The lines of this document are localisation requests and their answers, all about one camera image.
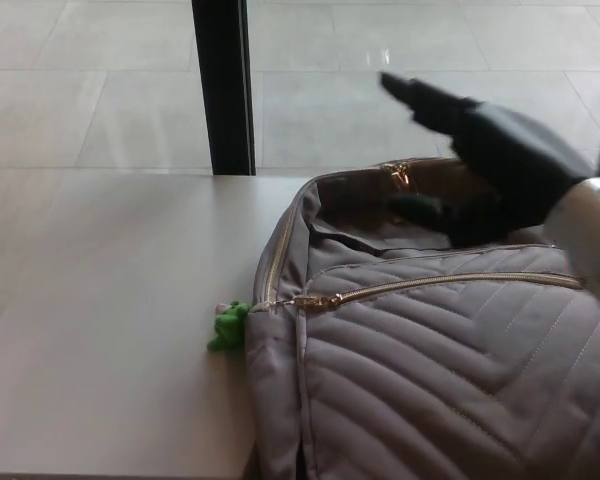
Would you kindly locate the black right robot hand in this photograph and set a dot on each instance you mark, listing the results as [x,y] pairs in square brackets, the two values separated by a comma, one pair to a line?
[510,150]

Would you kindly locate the grey quilted backpack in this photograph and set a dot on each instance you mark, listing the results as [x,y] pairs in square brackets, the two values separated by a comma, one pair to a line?
[430,360]

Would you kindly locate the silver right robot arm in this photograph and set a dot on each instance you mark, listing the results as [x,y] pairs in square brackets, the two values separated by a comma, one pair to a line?
[592,235]

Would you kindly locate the black vertical window post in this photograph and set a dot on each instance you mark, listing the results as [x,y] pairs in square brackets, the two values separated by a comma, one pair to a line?
[225,85]

